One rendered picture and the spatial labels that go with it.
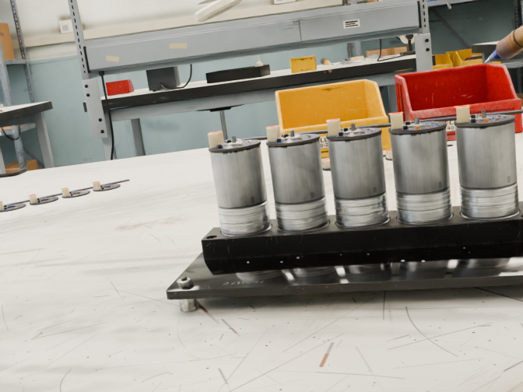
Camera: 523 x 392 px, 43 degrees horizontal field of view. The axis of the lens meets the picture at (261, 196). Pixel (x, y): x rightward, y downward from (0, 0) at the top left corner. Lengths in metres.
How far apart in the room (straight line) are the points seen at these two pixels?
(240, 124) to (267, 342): 4.52
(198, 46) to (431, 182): 2.34
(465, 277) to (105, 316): 0.15
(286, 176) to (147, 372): 0.11
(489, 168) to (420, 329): 0.08
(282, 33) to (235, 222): 2.31
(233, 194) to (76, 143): 4.66
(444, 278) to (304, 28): 2.37
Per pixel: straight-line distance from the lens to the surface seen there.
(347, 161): 0.29
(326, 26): 2.61
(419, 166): 0.29
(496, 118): 0.29
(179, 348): 0.25
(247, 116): 4.74
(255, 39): 2.60
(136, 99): 2.68
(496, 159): 0.29
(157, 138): 4.82
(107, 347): 0.27
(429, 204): 0.29
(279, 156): 0.30
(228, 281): 0.28
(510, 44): 0.28
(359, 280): 0.26
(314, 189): 0.30
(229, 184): 0.30
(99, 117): 2.72
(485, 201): 0.30
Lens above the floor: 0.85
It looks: 12 degrees down
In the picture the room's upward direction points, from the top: 8 degrees counter-clockwise
